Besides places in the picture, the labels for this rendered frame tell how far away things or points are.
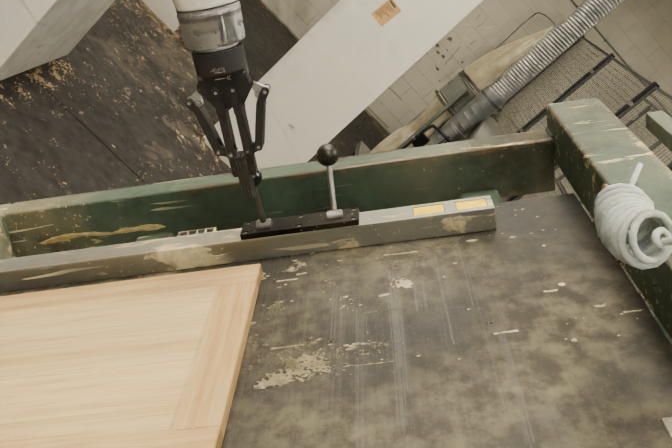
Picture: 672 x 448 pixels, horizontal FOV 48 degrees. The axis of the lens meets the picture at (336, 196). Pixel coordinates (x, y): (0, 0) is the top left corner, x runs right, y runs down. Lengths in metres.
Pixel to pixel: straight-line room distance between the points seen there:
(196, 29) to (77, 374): 0.49
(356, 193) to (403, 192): 0.09
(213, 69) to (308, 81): 3.64
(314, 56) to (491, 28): 4.67
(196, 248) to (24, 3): 2.36
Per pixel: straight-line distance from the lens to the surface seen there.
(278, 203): 1.48
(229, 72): 1.08
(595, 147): 1.28
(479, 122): 6.54
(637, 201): 0.85
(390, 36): 4.62
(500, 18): 9.09
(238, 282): 1.17
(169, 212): 1.53
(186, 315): 1.13
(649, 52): 9.49
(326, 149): 1.24
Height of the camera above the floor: 1.87
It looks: 18 degrees down
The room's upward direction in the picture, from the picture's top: 49 degrees clockwise
